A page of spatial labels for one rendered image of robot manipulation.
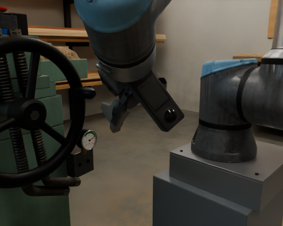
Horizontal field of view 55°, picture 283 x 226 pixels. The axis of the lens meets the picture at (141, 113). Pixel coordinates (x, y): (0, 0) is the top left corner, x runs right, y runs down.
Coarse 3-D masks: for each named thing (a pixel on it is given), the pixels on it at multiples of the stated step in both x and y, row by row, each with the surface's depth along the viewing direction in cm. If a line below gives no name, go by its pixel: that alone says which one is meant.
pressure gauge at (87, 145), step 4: (84, 132) 82; (88, 132) 83; (92, 132) 84; (80, 136) 81; (84, 136) 82; (88, 136) 83; (92, 136) 84; (96, 136) 85; (80, 140) 81; (84, 140) 82; (92, 140) 84; (96, 140) 86; (80, 144) 81; (84, 144) 82; (88, 144) 83; (92, 144) 85; (84, 148) 82; (88, 148) 84; (92, 148) 85; (84, 152) 85
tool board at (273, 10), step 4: (272, 0) 311; (276, 0) 308; (272, 4) 311; (276, 4) 309; (272, 8) 312; (276, 8) 309; (272, 12) 313; (276, 12) 310; (272, 16) 313; (272, 20) 314; (272, 24) 315; (268, 28) 319; (272, 28) 316; (268, 32) 319; (272, 32) 316; (268, 36) 320; (272, 36) 317
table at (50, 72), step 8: (48, 64) 75; (80, 64) 85; (48, 72) 76; (56, 72) 78; (80, 72) 85; (16, 80) 59; (40, 80) 63; (48, 80) 65; (56, 80) 78; (64, 80) 81; (16, 88) 59; (40, 88) 64
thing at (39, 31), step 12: (72, 0) 320; (48, 36) 276; (60, 36) 286; (72, 36) 294; (84, 36) 299; (156, 36) 395; (72, 48) 347; (96, 72) 344; (60, 84) 302; (84, 84) 316; (96, 84) 328; (72, 108) 361
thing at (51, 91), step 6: (54, 84) 78; (36, 90) 74; (42, 90) 75; (48, 90) 76; (54, 90) 78; (0, 96) 66; (18, 96) 70; (36, 96) 74; (42, 96) 75; (48, 96) 77
